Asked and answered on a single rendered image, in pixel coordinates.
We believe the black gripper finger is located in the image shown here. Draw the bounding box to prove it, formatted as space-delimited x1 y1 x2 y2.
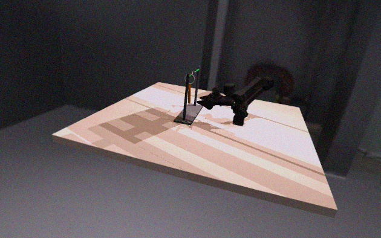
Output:
200 93 211 100
197 98 208 109

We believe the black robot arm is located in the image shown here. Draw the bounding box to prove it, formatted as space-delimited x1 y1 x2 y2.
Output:
212 77 275 126

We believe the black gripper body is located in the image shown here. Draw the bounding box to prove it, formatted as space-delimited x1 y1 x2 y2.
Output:
207 92 224 110

